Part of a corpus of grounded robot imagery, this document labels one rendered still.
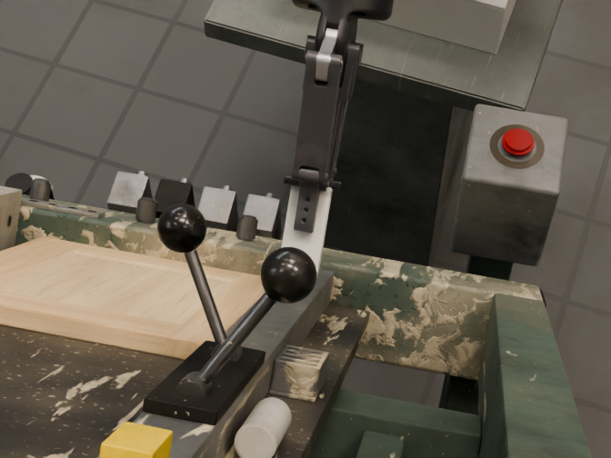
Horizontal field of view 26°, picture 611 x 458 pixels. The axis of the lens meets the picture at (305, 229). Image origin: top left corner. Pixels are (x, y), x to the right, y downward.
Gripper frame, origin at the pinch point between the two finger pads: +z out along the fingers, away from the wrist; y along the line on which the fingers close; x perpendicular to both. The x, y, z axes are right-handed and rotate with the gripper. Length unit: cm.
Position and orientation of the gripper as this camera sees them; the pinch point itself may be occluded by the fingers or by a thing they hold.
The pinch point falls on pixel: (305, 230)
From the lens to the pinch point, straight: 100.3
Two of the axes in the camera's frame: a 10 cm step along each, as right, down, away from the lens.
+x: -9.8, -1.7, 1.1
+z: -1.6, 9.8, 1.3
